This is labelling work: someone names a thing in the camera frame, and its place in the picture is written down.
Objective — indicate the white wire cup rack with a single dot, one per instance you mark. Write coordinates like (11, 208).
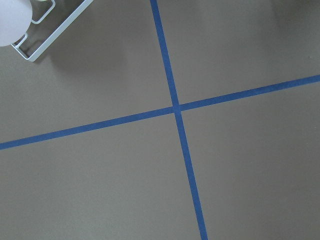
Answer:
(50, 18)

